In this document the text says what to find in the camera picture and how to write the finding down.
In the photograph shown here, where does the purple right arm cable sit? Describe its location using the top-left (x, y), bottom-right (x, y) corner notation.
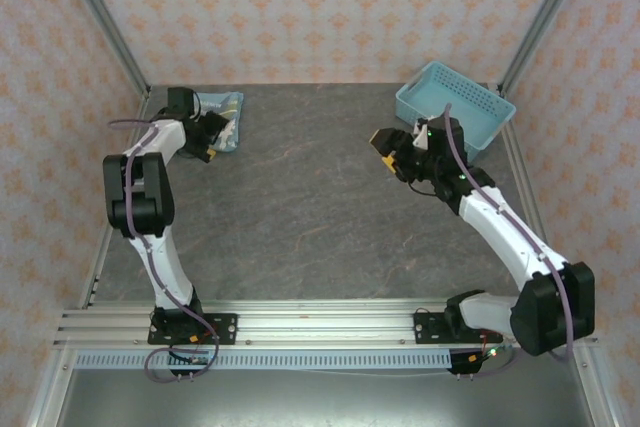
top-left (443, 102), bottom-right (576, 379)

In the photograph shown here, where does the small electronics board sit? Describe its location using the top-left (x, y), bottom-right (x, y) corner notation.
top-left (452, 344), bottom-right (504, 377)
top-left (169, 349), bottom-right (217, 368)

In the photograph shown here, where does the grey metal sheet panel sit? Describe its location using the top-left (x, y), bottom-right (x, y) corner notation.
top-left (54, 369), bottom-right (596, 427)

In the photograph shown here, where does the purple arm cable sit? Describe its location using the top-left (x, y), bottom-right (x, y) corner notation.
top-left (443, 102), bottom-right (576, 379)
top-left (108, 118), bottom-right (221, 384)

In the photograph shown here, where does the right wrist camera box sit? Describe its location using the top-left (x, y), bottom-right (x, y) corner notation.
top-left (412, 117), bottom-right (434, 149)

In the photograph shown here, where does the wide aluminium base rail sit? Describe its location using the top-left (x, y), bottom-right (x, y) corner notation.
top-left (52, 299), bottom-right (601, 348)

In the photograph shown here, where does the white slotted cable duct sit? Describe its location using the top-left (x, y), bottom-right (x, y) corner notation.
top-left (74, 350), bottom-right (454, 372)

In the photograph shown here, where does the light blue t-shirt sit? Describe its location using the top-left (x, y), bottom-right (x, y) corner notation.
top-left (192, 90), bottom-right (246, 155)

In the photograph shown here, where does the short aluminium frame leg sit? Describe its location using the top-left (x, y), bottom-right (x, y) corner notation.
top-left (27, 346), bottom-right (76, 427)
top-left (569, 346), bottom-right (617, 427)

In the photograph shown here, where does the light blue perforated plastic basket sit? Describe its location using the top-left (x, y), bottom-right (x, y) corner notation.
top-left (394, 61), bottom-right (518, 164)

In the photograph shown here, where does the aluminium side rail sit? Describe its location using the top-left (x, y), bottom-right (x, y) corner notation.
top-left (499, 89), bottom-right (569, 309)
top-left (79, 91), bottom-right (151, 309)

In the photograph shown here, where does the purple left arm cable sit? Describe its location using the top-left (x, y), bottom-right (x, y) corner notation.
top-left (108, 118), bottom-right (221, 384)

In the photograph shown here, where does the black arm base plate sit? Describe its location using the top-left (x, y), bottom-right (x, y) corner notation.
top-left (413, 311), bottom-right (503, 347)
top-left (147, 313), bottom-right (239, 347)

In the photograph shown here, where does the aluminium frame post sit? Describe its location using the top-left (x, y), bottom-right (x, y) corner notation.
top-left (498, 0), bottom-right (594, 98)
top-left (53, 0), bottom-right (152, 101)

